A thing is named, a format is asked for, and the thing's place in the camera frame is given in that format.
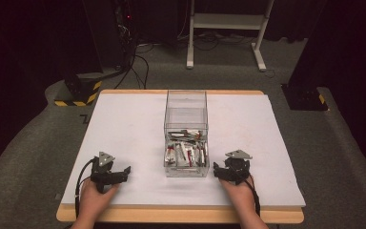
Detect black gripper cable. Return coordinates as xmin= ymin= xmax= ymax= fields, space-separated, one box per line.
xmin=74 ymin=157 xmax=95 ymax=219
xmin=247 ymin=174 xmax=262 ymax=218

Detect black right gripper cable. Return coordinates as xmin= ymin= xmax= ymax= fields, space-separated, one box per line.
xmin=247 ymin=174 xmax=262 ymax=218

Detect wooden table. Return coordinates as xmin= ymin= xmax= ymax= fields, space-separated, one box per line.
xmin=55 ymin=89 xmax=305 ymax=224

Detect batteries inside box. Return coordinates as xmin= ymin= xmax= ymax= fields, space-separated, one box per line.
xmin=165 ymin=128 xmax=209 ymax=168

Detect person's left hand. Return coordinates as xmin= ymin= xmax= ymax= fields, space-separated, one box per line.
xmin=78 ymin=178 xmax=121 ymax=221

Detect white metal stand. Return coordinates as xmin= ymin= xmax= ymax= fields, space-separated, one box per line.
xmin=186 ymin=0 xmax=275 ymax=73

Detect white foam mat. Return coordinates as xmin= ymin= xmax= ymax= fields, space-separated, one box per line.
xmin=60 ymin=93 xmax=307 ymax=208

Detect person's right hand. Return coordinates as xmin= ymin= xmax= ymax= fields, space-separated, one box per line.
xmin=218 ymin=176 xmax=255 ymax=214

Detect clear plastic drawer case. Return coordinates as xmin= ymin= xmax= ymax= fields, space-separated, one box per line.
xmin=165 ymin=89 xmax=209 ymax=131

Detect clear plastic drawer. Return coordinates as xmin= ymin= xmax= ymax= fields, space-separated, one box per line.
xmin=163 ymin=123 xmax=211 ymax=178

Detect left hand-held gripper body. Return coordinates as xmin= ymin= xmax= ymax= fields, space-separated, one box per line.
xmin=90 ymin=151 xmax=122 ymax=194

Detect black floor cables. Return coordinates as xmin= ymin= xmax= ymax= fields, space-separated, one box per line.
xmin=113 ymin=42 xmax=155 ymax=91

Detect black yellow striped stand base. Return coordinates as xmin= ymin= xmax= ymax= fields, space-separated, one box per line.
xmin=53 ymin=72 xmax=104 ymax=108

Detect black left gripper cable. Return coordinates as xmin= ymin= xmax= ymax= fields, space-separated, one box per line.
xmin=74 ymin=157 xmax=95 ymax=219

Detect dark equipment rack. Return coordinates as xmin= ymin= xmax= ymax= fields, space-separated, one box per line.
xmin=112 ymin=0 xmax=139 ymax=70

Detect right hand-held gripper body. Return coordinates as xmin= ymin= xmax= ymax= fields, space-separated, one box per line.
xmin=219 ymin=149 xmax=254 ymax=186

